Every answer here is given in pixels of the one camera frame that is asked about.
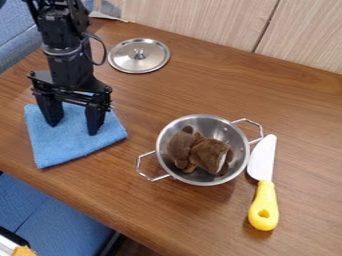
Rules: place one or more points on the blue cloth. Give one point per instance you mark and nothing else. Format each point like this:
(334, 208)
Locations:
(71, 140)

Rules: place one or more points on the silver lid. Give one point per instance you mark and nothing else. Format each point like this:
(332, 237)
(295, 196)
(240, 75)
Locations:
(139, 55)

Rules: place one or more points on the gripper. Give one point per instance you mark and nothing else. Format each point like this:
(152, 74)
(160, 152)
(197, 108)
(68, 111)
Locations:
(70, 75)

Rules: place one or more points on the silver strainer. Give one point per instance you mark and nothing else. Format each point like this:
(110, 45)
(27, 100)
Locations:
(209, 126)

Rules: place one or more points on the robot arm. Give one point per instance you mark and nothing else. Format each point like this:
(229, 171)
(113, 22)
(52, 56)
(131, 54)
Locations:
(58, 23)

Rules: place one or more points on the brown plush toy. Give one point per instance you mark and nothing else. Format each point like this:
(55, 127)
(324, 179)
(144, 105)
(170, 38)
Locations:
(200, 151)

